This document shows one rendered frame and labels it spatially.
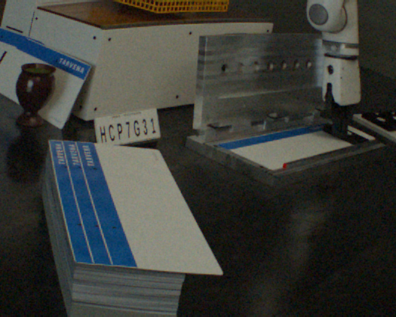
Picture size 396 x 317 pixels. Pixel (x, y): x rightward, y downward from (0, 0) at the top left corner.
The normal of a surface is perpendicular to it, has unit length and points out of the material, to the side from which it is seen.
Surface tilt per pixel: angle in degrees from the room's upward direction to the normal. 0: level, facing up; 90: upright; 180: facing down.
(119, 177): 0
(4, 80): 69
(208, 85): 81
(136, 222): 0
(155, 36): 90
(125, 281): 90
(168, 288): 90
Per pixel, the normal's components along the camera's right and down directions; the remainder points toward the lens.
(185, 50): 0.75, 0.35
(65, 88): -0.57, -0.23
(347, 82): 0.77, 0.15
